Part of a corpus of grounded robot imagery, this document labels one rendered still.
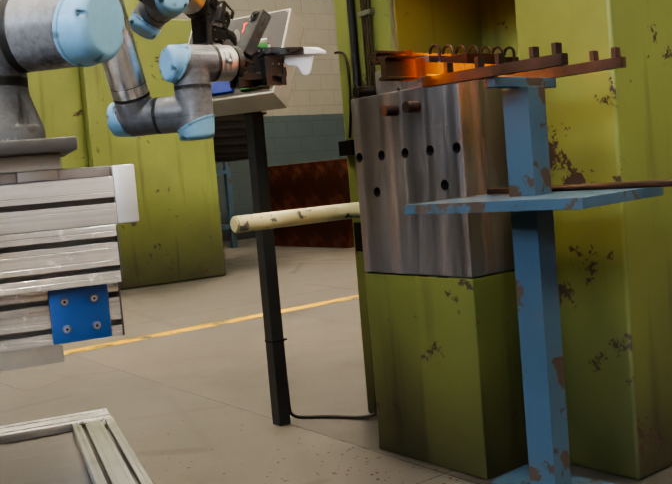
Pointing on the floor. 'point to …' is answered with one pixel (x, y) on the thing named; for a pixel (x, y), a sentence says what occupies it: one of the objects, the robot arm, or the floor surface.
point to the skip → (333, 184)
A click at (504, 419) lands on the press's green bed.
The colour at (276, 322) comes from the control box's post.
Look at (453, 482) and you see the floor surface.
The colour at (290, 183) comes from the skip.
